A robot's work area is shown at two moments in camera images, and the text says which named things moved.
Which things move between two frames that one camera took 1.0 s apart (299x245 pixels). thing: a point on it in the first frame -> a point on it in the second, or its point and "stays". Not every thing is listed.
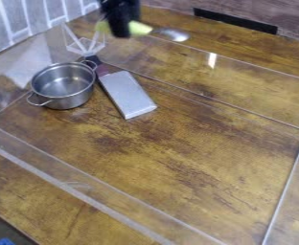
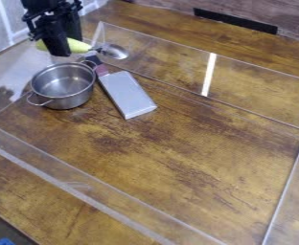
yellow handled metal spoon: (138, 29) -> (76, 47)
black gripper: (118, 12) -> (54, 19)
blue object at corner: (3, 241) stays
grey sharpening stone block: (128, 94) stays
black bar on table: (237, 21) stays
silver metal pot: (61, 85) stays
